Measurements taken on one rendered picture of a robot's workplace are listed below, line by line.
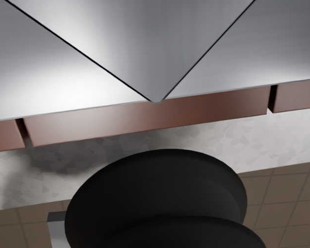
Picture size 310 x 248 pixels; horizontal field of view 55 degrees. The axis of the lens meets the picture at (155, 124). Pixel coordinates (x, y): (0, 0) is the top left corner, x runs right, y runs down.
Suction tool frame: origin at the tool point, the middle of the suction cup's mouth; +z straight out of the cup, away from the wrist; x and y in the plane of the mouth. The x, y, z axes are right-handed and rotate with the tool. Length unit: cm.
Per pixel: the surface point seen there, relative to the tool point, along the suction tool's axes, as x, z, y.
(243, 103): 5.3, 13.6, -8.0
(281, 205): 122, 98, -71
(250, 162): 24.7, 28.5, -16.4
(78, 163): 19.4, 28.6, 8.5
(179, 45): -1.0, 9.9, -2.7
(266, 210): 124, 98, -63
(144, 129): 6.1, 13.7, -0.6
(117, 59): -0.7, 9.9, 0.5
